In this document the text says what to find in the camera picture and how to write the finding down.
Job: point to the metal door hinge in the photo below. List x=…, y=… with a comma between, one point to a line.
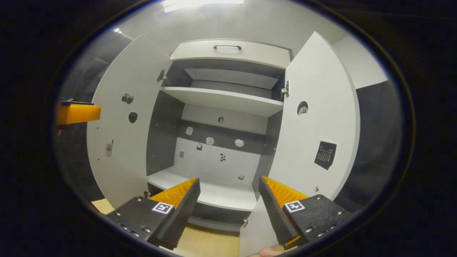
x=285, y=89
x=162, y=76

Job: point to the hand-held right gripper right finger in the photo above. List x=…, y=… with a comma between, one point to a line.
x=273, y=214

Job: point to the ceiling light panel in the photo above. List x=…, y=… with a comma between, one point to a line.
x=200, y=4

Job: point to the white cabinet shelf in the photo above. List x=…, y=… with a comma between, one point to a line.
x=221, y=100

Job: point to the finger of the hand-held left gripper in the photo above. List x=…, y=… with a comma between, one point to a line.
x=78, y=113

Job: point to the grey cabinet drawer front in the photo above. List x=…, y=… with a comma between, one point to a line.
x=250, y=55

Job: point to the grey double-door shoe cabinet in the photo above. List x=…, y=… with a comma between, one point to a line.
x=214, y=157

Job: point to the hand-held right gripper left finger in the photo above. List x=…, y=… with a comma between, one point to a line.
x=182, y=210

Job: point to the cabinet door with camera sticker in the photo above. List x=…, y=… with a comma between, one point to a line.
x=125, y=171

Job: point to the cabinet door with headphones sticker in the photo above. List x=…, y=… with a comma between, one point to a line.
x=321, y=89

